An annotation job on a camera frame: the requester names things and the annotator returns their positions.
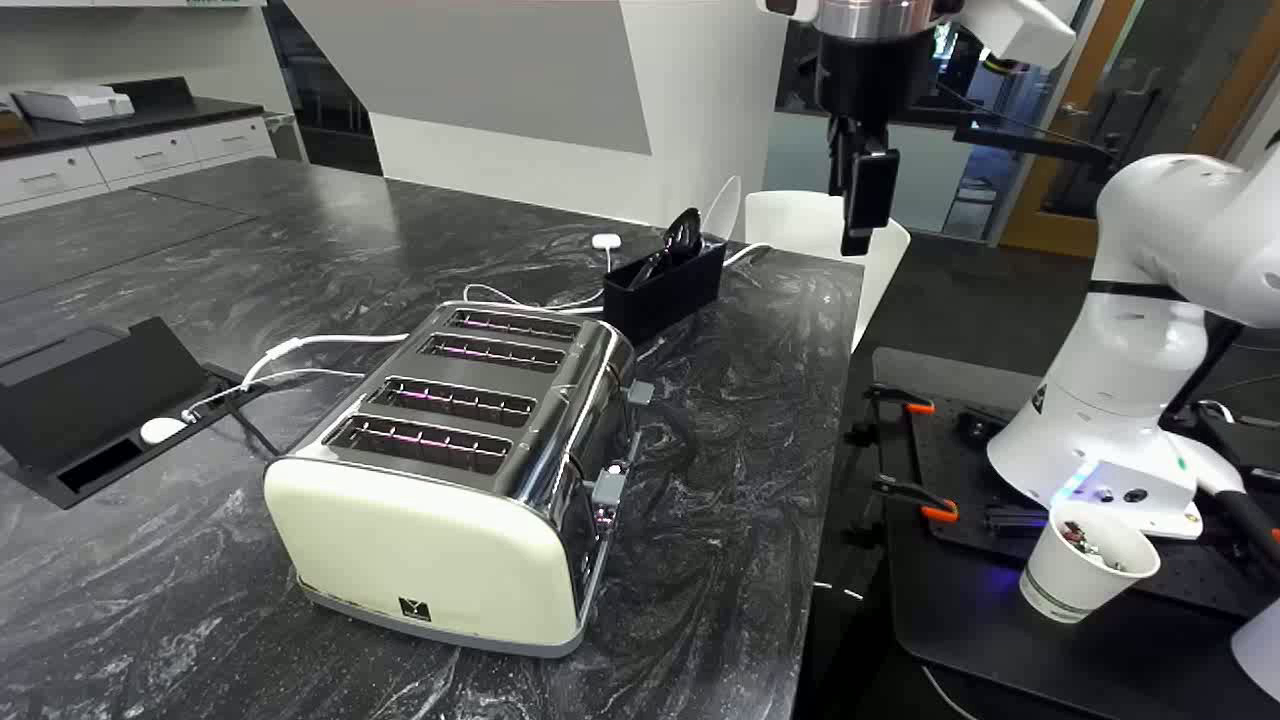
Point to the black pop-up outlet box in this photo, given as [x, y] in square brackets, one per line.
[82, 385]

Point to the small round white adapter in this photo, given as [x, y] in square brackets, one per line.
[607, 242]

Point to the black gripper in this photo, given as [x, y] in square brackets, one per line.
[870, 82]

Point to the white drawer cabinet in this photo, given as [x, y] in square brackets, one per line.
[134, 153]

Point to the white paper cup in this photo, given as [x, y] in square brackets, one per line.
[1067, 584]

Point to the white plug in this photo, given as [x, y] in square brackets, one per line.
[163, 430]

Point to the cream and chrome toaster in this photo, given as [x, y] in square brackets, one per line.
[441, 534]

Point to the black rectangular holder box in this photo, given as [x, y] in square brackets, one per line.
[661, 304]

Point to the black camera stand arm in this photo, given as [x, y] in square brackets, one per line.
[1027, 139]

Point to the white chair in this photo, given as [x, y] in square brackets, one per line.
[802, 223]

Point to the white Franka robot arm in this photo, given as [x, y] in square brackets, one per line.
[1147, 361]

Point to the white countertop device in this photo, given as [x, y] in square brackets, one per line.
[75, 100]

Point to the black tool in holder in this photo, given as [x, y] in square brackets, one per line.
[681, 239]

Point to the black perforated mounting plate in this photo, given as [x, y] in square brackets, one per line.
[987, 467]

